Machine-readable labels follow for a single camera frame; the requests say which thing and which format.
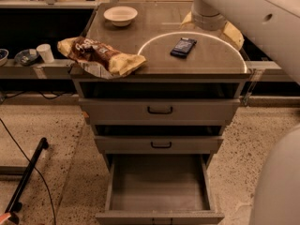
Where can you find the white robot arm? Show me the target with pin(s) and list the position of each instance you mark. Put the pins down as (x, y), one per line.
(273, 25)

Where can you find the grey side shelf rail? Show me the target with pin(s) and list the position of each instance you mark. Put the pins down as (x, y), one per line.
(57, 70)

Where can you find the white ceramic bowl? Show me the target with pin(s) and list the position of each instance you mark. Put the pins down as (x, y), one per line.
(120, 16)

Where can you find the grey top drawer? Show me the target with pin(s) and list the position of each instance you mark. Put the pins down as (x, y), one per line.
(159, 112)

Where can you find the grey middle drawer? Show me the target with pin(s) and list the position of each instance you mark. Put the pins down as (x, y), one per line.
(158, 144)

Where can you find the small dark blue bowl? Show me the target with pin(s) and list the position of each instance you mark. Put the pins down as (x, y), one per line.
(27, 57)

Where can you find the white paper cup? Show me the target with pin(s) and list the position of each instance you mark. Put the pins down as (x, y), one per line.
(45, 51)

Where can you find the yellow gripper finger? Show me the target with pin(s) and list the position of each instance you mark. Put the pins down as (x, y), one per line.
(188, 21)
(233, 36)

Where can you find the grey drawer cabinet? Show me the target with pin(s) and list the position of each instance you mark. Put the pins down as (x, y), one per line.
(212, 70)

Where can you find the grey open bottom drawer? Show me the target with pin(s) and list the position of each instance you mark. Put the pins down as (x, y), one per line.
(159, 190)

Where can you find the black metal stand leg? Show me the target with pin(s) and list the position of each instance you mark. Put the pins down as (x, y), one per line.
(14, 205)

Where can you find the brown yellow chip bag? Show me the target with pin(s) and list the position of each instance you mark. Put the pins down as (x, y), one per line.
(98, 58)

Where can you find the blue bowl at edge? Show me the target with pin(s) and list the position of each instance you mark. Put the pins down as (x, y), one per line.
(3, 56)

